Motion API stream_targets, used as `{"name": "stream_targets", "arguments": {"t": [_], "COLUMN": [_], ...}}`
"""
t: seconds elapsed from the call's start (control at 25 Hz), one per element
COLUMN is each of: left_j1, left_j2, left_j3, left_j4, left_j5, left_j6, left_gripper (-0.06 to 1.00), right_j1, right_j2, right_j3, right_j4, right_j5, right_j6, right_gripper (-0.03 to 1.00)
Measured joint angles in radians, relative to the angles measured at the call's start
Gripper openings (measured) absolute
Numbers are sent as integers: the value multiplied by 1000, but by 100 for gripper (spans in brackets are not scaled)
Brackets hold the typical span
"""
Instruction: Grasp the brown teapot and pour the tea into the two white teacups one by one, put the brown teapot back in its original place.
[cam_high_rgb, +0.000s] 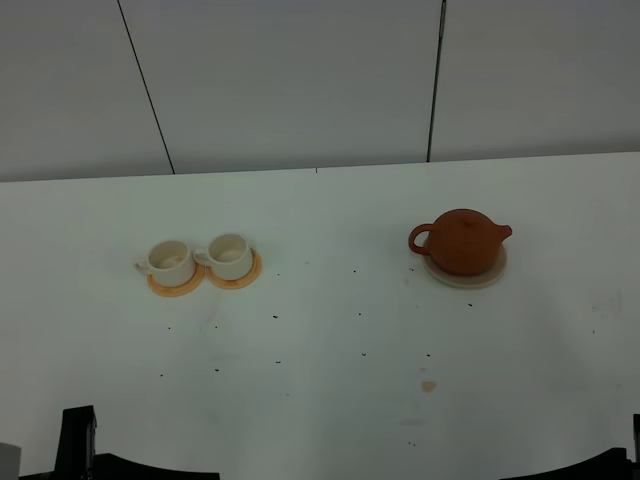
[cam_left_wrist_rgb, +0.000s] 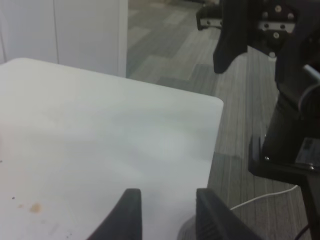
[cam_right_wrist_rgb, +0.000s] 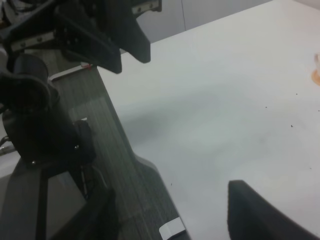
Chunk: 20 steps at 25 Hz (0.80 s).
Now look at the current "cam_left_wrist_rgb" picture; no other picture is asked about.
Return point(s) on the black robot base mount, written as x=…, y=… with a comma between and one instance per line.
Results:
x=308, y=180

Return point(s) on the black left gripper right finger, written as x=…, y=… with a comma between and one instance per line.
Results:
x=215, y=221

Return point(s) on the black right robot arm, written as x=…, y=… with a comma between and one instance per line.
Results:
x=289, y=31

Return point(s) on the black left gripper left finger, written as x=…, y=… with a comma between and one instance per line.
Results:
x=124, y=222

